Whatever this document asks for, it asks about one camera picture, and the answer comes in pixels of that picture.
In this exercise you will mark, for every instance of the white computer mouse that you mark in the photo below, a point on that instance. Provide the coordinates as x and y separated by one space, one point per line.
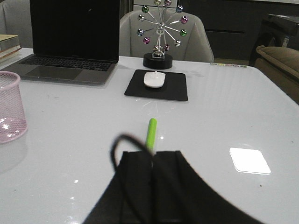
154 79

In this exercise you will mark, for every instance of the dark cabinet counter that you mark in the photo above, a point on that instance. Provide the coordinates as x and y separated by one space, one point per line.
232 26

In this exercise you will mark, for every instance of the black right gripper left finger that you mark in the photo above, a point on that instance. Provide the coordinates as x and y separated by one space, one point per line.
128 197

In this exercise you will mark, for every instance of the grey left armchair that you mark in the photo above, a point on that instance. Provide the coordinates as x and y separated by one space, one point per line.
15 19

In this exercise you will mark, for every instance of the grey armchair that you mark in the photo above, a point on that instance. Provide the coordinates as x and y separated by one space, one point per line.
15 19
136 40

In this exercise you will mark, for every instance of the tan cushioned seat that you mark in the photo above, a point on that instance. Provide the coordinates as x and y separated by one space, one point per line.
281 66

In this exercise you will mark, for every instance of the grey laptop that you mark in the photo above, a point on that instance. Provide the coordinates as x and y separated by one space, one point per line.
73 41

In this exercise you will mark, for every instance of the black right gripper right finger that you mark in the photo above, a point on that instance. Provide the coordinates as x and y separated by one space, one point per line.
181 196

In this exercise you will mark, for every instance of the middle book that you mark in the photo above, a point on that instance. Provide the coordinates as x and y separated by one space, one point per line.
9 51

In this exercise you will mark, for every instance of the top yellow book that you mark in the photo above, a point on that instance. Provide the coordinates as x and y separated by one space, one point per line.
8 41

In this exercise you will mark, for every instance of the grey right armchair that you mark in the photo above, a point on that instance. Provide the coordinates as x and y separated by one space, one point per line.
136 40

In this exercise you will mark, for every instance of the black mouse pad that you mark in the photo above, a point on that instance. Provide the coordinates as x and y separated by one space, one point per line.
174 87

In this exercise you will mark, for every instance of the ferris wheel desk ornament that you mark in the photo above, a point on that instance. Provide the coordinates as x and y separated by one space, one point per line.
159 59

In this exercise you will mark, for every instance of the bottom book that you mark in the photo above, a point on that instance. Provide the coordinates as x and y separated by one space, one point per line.
9 60

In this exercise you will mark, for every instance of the pink mesh pen holder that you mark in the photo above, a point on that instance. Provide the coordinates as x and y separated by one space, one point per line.
13 123

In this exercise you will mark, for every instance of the green highlighter pen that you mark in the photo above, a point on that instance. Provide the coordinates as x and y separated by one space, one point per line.
151 135

